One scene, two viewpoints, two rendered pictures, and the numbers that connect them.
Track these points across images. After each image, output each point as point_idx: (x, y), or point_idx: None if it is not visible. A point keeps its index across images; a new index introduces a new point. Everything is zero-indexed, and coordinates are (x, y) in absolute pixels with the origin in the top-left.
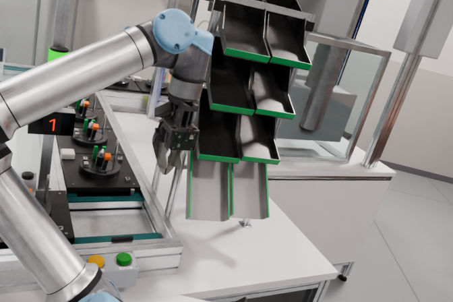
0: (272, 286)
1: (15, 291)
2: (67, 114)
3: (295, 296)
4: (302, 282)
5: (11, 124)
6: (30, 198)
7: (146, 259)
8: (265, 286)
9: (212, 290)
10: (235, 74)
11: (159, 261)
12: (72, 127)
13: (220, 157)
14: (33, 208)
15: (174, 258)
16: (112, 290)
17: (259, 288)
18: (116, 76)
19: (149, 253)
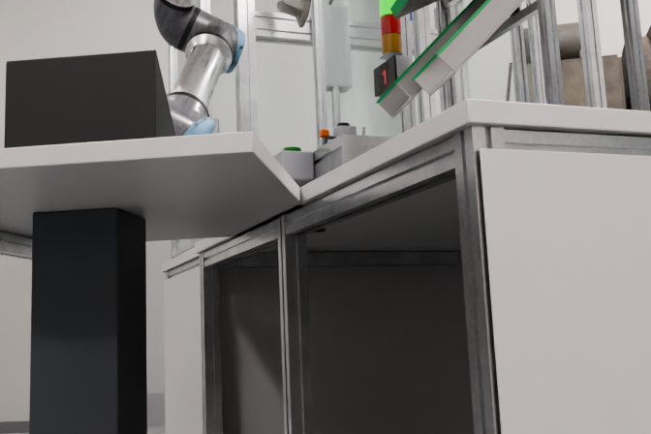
0: (373, 163)
1: None
2: (389, 59)
3: (575, 297)
4: (410, 146)
5: None
6: (199, 56)
7: (322, 163)
8: (364, 165)
9: (319, 178)
10: None
11: (329, 164)
12: (394, 73)
13: None
14: (193, 60)
15: (338, 157)
16: (174, 102)
17: (358, 170)
18: None
19: (322, 153)
